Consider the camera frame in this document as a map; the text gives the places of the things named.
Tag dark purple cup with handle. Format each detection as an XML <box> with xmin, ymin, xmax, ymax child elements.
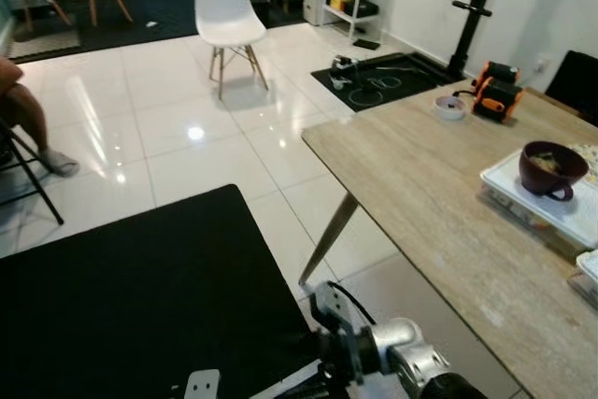
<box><xmin>520</xmin><ymin>140</ymin><xmax>591</xmax><ymax>202</ymax></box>

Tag large black floor mat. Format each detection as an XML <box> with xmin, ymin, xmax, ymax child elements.
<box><xmin>0</xmin><ymin>183</ymin><xmax>323</xmax><ymax>399</ymax></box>

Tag light wooden table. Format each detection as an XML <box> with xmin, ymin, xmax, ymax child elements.
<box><xmin>299</xmin><ymin>84</ymin><xmax>598</xmax><ymax>399</ymax></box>

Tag small white round bowl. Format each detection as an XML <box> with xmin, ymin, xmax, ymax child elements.
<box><xmin>434</xmin><ymin>93</ymin><xmax>468</xmax><ymax>121</ymax></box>

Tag small silver device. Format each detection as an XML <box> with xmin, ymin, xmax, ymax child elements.
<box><xmin>329</xmin><ymin>55</ymin><xmax>362</xmax><ymax>84</ymax></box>

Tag orange and black power tool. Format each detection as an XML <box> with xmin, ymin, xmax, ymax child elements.
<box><xmin>470</xmin><ymin>61</ymin><xmax>524</xmax><ymax>122</ymax></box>

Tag round yellow patterned placemat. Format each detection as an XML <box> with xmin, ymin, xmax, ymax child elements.
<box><xmin>568</xmin><ymin>142</ymin><xmax>598</xmax><ymax>185</ymax></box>

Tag black metal chair leg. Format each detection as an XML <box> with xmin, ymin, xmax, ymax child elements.
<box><xmin>0</xmin><ymin>121</ymin><xmax>65</xmax><ymax>227</ymax></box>

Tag flat black shelf item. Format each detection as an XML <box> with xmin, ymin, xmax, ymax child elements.
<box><xmin>342</xmin><ymin>0</ymin><xmax>379</xmax><ymax>19</ymax></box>

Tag black chair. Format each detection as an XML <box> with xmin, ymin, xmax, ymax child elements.
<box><xmin>545</xmin><ymin>50</ymin><xmax>598</xmax><ymax>127</ymax></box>

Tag white plastic chair wooden legs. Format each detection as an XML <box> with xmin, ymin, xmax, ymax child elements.
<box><xmin>193</xmin><ymin>0</ymin><xmax>271</xmax><ymax>101</ymax></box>

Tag person's leg with grey sock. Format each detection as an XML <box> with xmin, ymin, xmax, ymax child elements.
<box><xmin>0</xmin><ymin>56</ymin><xmax>81</xmax><ymax>178</ymax></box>

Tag black carpet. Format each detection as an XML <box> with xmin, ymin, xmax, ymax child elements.
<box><xmin>9</xmin><ymin>0</ymin><xmax>309</xmax><ymax>62</ymax></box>

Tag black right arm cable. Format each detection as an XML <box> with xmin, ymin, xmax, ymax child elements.
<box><xmin>327</xmin><ymin>281</ymin><xmax>377</xmax><ymax>327</ymax></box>

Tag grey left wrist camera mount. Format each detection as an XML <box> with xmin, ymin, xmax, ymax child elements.
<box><xmin>181</xmin><ymin>369</ymin><xmax>221</xmax><ymax>399</ymax></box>

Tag black mat with white cables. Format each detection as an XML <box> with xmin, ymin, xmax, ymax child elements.
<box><xmin>310</xmin><ymin>50</ymin><xmax>461</xmax><ymax>113</ymax></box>

